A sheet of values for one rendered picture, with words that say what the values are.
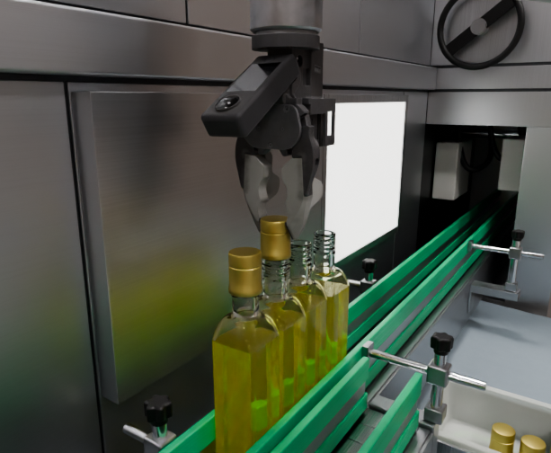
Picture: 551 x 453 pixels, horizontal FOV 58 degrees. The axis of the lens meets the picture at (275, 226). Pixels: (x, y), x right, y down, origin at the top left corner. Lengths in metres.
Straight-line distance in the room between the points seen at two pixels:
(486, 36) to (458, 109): 0.19
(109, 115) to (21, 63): 0.09
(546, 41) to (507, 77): 0.12
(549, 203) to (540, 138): 0.17
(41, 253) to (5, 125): 0.13
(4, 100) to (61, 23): 0.09
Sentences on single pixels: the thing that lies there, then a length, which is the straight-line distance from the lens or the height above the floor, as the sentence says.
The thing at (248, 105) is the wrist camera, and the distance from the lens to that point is 0.46.
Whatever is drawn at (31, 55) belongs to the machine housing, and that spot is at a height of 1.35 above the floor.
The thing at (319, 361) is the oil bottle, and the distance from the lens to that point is 0.66.
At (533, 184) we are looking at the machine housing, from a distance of 1.48.
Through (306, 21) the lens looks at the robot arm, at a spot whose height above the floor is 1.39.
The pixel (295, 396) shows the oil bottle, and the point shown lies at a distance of 0.62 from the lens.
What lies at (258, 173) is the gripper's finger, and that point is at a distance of 0.54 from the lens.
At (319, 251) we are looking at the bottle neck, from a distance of 0.65.
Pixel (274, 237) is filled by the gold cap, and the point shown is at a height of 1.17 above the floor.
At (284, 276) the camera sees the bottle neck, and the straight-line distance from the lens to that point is 0.55.
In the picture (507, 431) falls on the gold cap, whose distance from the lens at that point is 0.90.
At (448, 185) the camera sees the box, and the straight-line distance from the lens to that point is 1.65.
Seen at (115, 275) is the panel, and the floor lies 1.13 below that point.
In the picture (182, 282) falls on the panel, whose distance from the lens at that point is 0.63.
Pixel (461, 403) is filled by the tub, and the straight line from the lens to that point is 0.96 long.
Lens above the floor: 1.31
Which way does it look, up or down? 15 degrees down
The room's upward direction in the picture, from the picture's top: straight up
